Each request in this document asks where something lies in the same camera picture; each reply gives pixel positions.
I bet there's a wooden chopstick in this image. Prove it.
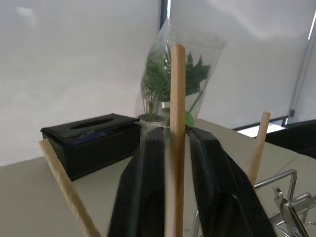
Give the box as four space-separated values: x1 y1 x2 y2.
39 139 101 237
164 44 186 237
247 111 272 189

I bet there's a silver wire basket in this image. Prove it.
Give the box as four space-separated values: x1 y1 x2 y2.
190 169 316 237

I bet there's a green plant in plastic bag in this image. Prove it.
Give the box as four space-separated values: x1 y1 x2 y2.
136 19 227 131

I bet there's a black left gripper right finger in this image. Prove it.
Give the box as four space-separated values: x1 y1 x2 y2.
184 127 277 237

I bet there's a black tissue box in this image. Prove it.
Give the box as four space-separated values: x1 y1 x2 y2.
40 113 142 182

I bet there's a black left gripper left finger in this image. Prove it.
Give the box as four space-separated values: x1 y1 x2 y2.
106 127 171 237

